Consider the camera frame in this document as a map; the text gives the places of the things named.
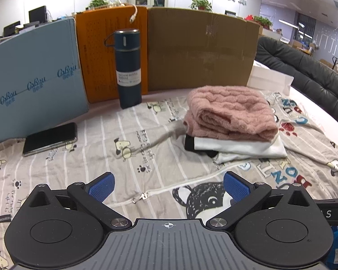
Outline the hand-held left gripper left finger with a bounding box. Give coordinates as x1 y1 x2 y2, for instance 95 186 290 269
25 171 131 231

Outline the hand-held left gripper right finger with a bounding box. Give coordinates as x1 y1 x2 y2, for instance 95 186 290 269
206 171 313 231

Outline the white garment with black trim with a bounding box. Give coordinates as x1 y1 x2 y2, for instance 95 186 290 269
184 133 288 165

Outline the grey cartoon printed blanket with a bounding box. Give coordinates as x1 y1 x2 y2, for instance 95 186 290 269
0 88 338 270

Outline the black smartphone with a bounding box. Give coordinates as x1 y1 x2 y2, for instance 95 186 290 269
23 122 78 157

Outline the pink knitted sweater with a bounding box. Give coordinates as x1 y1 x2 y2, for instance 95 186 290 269
183 86 279 142

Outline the white box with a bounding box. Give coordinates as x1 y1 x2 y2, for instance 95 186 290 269
246 60 295 95

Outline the dark blue thermos bottle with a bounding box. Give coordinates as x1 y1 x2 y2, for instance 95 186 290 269
104 29 143 109

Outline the orange cardboard panel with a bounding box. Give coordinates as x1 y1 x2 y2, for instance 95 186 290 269
75 5 150 104

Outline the blue printed cardboard panel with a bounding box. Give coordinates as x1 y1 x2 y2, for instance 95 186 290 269
0 17 90 149

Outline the black leather sofa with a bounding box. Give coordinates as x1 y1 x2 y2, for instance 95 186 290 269
255 36 338 131

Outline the brown cardboard panel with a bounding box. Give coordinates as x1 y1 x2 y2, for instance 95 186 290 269
147 7 261 93

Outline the black computer monitor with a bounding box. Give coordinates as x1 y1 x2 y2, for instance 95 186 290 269
28 6 47 23
3 20 21 37

